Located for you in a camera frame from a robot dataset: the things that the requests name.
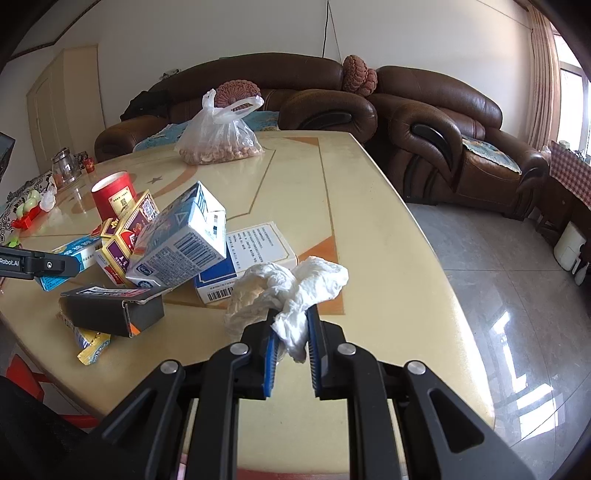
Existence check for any blue yellow small box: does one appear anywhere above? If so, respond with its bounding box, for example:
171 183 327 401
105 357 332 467
35 235 102 292

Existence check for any black cardboard box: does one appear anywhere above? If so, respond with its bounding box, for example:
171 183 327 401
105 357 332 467
59 285 169 338

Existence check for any purple gold small box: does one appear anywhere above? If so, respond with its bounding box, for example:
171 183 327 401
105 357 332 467
94 190 159 286

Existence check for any yellow snack wrapper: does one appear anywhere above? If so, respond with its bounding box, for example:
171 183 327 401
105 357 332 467
57 312 111 366

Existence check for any red paper cup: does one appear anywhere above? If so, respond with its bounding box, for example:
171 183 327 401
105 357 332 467
90 171 136 221

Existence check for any light blue milk carton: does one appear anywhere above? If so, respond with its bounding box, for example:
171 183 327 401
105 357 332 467
125 182 226 288

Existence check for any white tissue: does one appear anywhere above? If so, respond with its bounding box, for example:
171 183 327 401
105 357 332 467
224 256 349 363

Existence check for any white blue medicine box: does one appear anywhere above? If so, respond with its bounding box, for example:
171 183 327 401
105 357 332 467
193 222 297 304

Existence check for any red fruit tray with apples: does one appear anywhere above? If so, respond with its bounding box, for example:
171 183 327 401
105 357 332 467
11 190 43 230

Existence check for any glass teapot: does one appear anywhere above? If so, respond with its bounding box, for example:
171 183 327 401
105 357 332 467
52 147 80 189

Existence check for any white crumpled bag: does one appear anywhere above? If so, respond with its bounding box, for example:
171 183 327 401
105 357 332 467
38 188 57 213

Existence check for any cream wardrobe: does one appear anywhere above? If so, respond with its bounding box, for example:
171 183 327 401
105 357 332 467
26 45 105 173

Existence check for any small red cup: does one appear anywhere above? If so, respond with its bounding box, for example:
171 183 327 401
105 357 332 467
82 157 94 174

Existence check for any black clothing on sofa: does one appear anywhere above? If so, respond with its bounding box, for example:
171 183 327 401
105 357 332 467
120 90 171 121

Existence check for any blue floral sofa cover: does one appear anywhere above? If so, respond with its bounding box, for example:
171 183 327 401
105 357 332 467
133 111 280 152

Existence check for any cream coffee table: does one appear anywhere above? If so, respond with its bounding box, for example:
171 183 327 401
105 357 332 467
1 131 508 479

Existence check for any plastic bag of peanuts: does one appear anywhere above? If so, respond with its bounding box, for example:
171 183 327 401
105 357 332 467
174 89 264 165

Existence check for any white air fryer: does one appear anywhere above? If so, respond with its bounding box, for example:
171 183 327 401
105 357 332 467
553 222 586 271

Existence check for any round pink cushion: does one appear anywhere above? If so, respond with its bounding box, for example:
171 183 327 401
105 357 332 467
214 80 264 120

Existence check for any checkered cloth tv cabinet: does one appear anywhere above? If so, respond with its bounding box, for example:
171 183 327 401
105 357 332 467
537 141 590 239

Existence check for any armchair blue seat cover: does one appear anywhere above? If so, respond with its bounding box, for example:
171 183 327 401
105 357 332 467
462 136 522 174

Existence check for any brown leather long sofa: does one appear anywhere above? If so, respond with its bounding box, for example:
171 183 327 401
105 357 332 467
94 52 378 162

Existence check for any brown leather armchair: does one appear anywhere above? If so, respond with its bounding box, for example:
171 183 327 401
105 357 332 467
366 66 549 220

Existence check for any pink curtain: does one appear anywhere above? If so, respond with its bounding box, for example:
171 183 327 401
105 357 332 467
526 3 561 150

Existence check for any pink cushion on armrest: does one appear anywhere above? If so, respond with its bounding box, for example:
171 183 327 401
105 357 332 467
342 55 378 97

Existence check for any hanging wall cable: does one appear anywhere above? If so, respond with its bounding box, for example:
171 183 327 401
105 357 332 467
320 0 344 63

